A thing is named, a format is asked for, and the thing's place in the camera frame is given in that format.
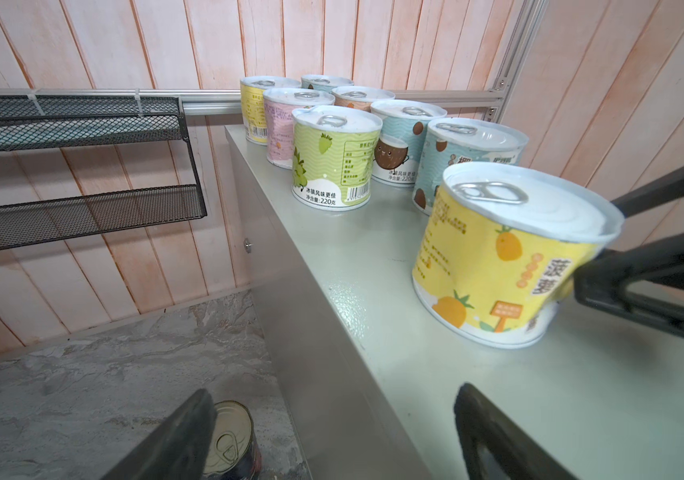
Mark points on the grey metal cabinet counter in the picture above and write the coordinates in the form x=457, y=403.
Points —
x=371, y=377

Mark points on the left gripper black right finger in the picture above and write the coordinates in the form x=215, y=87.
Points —
x=494, y=447

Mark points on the yellow can pull-tab lid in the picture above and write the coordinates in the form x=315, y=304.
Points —
x=252, y=103

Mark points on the pink can pull-tab lid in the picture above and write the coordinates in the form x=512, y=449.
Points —
x=279, y=106

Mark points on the dark can with brown lid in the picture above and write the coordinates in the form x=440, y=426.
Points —
x=234, y=452

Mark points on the green white can pull-tab lid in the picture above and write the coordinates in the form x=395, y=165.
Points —
x=324, y=83

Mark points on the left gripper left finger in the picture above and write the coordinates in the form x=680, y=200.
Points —
x=178, y=448

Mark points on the right aluminium frame post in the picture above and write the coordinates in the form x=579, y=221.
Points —
x=520, y=31

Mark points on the black wire mesh basket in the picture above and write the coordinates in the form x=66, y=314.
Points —
x=77, y=163

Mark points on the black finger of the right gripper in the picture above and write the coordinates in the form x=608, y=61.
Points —
x=602, y=284

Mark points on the orange can pull-tab lid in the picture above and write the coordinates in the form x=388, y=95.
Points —
x=360, y=97

